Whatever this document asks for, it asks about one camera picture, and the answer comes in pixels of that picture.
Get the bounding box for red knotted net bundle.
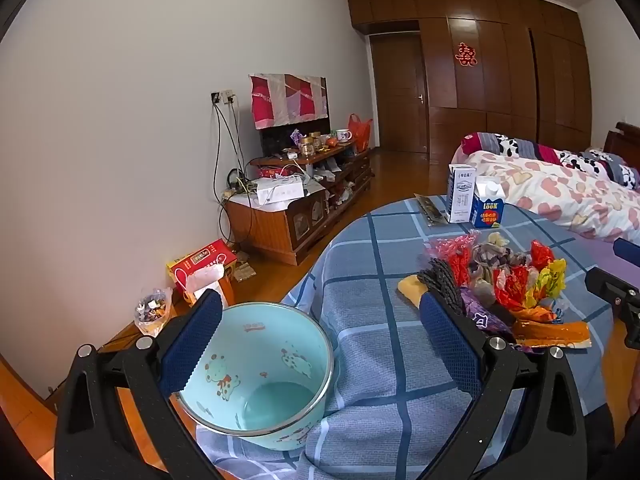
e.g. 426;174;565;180
530;240;557;273

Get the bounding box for purple bed sheet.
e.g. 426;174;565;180
567;230;640;411

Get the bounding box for orange snack packet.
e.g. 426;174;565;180
510;310;592;351

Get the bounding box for small packets on floor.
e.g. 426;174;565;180
232;255;257;283

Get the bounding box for black braided strip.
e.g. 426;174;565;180
416;256;463;317

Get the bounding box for wooden television cabinet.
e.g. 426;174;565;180
222;142;373;267

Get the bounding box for pile of candy wrappers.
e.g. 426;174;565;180
470;232;571;321

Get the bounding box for clear bag of candies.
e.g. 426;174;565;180
134;287;173;337

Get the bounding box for tall white milk carton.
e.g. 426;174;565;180
446;164;476;224

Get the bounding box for light blue enamel pot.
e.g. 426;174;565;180
172;302;335;452

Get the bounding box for red and pink television cloth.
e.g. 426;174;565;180
249;74;328;131

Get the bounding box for flat dark foil packet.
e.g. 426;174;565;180
414;194;451;227

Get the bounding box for grey brown wrapper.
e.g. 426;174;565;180
470;240;531;281

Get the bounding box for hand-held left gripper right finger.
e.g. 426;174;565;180
419;291;589;480

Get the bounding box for wooden wardrobe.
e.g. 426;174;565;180
347;0;593;176

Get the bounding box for white plastic bag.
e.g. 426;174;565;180
184;264;226;306

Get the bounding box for clear red plastic wrapper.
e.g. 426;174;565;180
424;235;473;266

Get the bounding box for red cardboard box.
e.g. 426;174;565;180
166;240;238;306

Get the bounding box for hanging cables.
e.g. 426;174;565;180
213;102;242;203

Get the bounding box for heart-patterned quilt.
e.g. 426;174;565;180
467;150;640;241

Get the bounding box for blue plaid tablecloth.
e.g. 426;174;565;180
195;195;618;480

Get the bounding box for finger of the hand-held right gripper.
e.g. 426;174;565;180
586;267;640;306
614;238;640;262

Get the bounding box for short blue drink carton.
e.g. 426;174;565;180
470;176;507;229

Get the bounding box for wooden headboard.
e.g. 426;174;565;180
602;122;640;166

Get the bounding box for purple wrapper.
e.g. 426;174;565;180
457;285;516;336

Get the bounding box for wooden door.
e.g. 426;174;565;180
370;34;430;153

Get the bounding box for red plastic bag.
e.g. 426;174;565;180
347;113;373;153

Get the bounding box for yellow snack packet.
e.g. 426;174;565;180
397;274;431;308

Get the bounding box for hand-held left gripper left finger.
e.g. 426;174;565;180
54;289;224;480

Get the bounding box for red net bag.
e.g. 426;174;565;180
445;247;473;288

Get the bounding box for white flat box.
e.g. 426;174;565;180
256;175;305;207

